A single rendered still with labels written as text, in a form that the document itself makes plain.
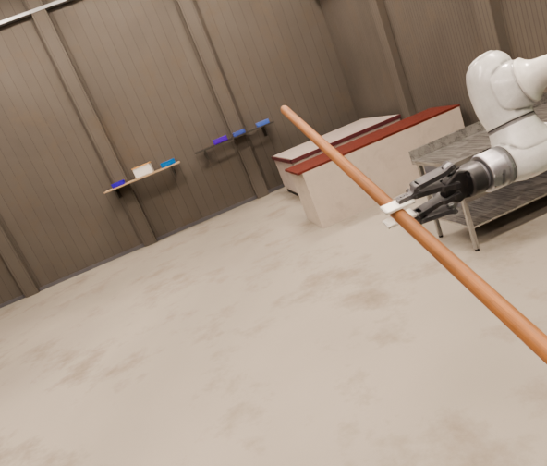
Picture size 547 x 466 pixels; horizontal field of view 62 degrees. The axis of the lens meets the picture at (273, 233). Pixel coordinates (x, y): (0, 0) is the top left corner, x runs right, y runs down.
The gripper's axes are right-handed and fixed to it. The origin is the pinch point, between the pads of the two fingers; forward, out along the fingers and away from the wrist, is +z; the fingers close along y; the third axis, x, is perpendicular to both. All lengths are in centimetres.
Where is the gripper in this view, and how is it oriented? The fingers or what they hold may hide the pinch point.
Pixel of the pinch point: (397, 212)
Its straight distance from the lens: 103.0
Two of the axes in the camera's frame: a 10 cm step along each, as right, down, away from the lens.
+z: -9.1, 4.0, -0.8
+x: -3.0, -5.0, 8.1
